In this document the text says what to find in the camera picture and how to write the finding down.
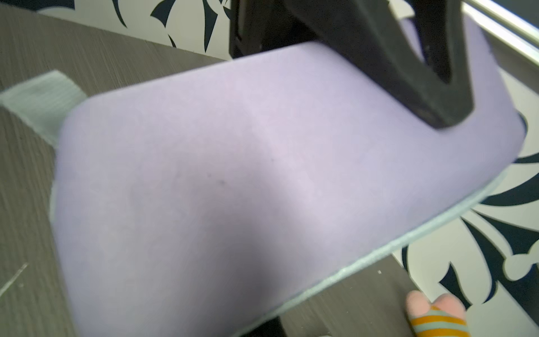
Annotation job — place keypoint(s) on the pink plush pig toy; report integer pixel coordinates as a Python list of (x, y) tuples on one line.
[(443, 317)]

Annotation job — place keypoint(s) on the aluminium cage frame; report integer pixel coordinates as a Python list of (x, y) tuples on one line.
[(514, 23)]

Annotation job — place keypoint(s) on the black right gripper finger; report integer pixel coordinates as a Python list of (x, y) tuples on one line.
[(271, 328)]

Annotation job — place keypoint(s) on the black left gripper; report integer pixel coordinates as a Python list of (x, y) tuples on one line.
[(259, 26)]

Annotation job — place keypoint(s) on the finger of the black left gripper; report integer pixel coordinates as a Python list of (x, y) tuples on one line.
[(435, 87)]

